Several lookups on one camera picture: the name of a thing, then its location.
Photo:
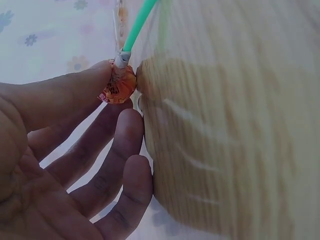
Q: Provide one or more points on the person's left hand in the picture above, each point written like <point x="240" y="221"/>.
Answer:
<point x="37" y="195"/>

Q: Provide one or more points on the orange lollipop with green stick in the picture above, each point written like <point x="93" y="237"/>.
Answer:
<point x="120" y="87"/>

